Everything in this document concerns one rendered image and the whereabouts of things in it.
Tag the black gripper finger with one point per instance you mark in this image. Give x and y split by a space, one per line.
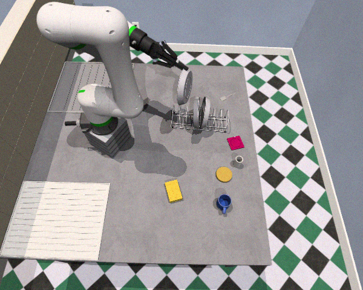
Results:
169 63
171 56

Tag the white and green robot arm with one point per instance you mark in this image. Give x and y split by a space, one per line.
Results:
104 33

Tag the yellow sponge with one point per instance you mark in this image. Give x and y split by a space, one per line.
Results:
173 191

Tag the blue ceramic mug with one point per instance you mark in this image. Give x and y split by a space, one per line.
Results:
223 202

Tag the yellow flat disc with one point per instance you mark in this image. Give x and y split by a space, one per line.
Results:
224 174

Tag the cream ribbed draining mat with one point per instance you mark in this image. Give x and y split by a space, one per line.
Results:
57 220

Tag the grey cup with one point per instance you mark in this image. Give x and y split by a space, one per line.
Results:
238 161

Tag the pink square tile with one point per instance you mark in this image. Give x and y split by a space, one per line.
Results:
235 143

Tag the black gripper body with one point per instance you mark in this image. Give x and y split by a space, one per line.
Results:
148 47

